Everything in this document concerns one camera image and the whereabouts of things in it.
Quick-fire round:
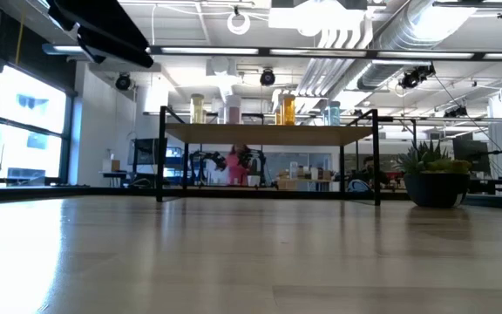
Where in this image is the pink medicine bottle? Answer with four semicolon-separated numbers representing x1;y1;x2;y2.
224;94;242;126

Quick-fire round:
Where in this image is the black monitor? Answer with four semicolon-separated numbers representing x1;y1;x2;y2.
128;138;167;167
452;138;492;163

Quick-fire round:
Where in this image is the cardboard box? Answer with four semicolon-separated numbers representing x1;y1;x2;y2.
101;157;122;174

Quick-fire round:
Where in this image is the white round ceiling fixture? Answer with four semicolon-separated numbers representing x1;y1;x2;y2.
227;11;252;36

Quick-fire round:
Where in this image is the wooden background table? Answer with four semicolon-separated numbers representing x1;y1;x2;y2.
275;177;343;192

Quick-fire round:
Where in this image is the blue round object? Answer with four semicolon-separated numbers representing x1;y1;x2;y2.
347;178;372;193

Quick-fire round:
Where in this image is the green round container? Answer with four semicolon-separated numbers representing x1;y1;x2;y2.
392;139;473;208

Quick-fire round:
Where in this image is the black overhead light bar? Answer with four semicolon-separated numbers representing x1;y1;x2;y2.
41;42;502;63

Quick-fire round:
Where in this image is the black ceiling camera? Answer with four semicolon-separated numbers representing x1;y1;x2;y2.
259;68;277;87
397;64;437;91
443;106;469;119
114;72;132;92

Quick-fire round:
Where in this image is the wooden shelf with black frame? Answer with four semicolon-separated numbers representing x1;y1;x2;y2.
154;104;383;207

